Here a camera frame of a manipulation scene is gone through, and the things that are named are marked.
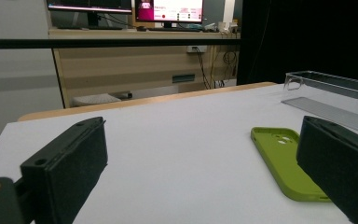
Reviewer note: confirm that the black curtain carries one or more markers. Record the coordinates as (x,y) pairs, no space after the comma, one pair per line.
(307,37)

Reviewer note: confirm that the pale grey cushion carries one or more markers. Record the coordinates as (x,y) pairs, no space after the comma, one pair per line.
(94,99)

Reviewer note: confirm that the black keyboard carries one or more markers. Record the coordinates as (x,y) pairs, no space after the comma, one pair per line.
(174,29)

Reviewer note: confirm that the wooden desk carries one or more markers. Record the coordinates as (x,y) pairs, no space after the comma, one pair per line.
(121,68)

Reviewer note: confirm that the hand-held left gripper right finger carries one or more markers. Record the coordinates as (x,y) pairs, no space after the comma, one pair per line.
(341,168)

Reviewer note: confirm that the computer monitor with pink window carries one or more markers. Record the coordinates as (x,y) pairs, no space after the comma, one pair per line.
(174,11)

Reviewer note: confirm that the white cabinet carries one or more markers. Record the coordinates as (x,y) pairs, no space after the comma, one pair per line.
(15,77)

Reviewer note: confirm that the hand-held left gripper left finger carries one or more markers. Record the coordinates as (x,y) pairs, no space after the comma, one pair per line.
(71,165)

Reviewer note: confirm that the grey rectangular plate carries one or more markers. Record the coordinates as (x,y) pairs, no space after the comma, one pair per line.
(183,78)

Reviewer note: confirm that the black horizontal bar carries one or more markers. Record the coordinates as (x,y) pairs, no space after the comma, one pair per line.
(105,43)

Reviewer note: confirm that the white power strip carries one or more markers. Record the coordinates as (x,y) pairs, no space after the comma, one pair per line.
(197,49)

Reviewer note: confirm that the green phone case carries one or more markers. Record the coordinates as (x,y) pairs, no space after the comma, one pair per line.
(279,161)

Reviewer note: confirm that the clear plastic container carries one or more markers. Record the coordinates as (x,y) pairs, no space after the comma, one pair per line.
(332,109)

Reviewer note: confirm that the dark computer monitor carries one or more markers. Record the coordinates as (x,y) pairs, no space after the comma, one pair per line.
(90,4)

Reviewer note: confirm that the white cups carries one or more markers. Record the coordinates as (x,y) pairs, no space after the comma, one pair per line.
(227,27)

